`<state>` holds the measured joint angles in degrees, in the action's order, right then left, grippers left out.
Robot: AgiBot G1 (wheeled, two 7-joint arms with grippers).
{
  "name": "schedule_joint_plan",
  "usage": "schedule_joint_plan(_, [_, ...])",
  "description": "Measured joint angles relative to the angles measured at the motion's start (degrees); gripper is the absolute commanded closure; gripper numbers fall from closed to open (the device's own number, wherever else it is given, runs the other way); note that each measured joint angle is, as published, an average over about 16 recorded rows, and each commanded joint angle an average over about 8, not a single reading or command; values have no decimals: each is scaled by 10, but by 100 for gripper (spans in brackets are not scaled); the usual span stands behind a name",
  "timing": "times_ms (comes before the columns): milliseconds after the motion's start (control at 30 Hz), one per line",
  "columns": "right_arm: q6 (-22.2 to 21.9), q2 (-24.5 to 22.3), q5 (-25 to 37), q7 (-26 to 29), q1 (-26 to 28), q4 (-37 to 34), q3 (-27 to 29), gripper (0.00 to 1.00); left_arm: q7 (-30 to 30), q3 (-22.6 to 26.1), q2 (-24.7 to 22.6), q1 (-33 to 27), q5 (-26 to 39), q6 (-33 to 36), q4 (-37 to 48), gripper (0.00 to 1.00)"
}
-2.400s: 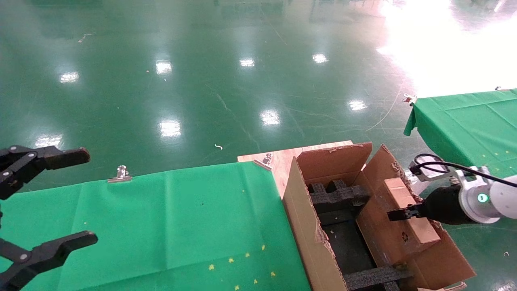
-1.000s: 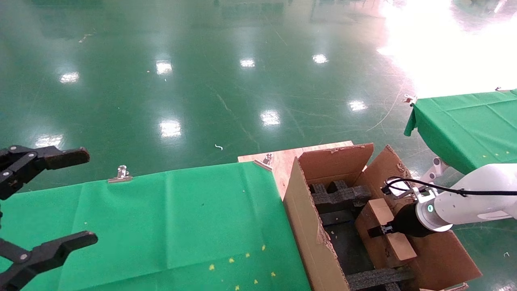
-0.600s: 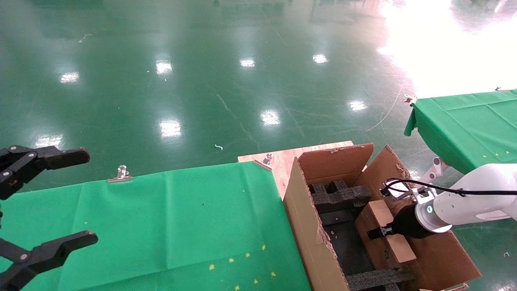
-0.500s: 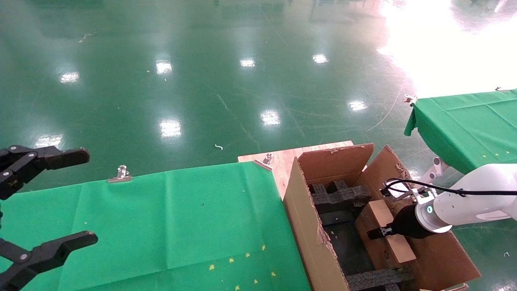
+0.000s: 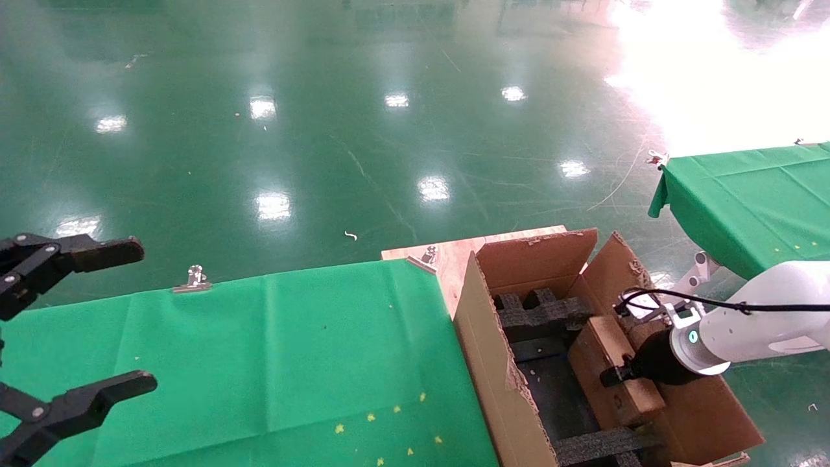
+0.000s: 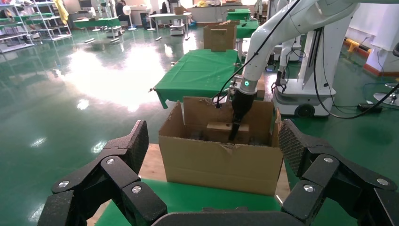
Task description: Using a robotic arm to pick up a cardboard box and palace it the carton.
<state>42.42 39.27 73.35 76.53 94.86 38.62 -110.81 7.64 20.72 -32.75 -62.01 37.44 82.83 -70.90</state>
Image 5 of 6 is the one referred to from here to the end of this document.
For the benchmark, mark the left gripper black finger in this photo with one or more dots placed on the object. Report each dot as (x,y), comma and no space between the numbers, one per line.
(78,408)
(97,254)

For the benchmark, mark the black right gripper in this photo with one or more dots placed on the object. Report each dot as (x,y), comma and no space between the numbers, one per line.
(655,360)

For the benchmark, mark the small brown cardboard box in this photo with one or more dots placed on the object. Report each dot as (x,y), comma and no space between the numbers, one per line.
(609,395)

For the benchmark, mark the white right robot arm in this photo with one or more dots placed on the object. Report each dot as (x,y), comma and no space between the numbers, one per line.
(765,324)

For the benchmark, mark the large open cardboard carton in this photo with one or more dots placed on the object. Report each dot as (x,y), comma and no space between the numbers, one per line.
(486,363)

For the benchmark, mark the black foam insert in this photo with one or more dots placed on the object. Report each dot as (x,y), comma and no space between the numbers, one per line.
(603,444)
(545,314)

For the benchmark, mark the silver binder clip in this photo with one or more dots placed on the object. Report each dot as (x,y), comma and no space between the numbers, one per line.
(657,158)
(425,258)
(804,142)
(192,280)

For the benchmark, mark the white table leg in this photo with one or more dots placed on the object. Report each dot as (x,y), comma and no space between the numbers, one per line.
(697,272)

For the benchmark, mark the green table cloth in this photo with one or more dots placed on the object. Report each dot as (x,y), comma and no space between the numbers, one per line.
(746,201)
(227,357)

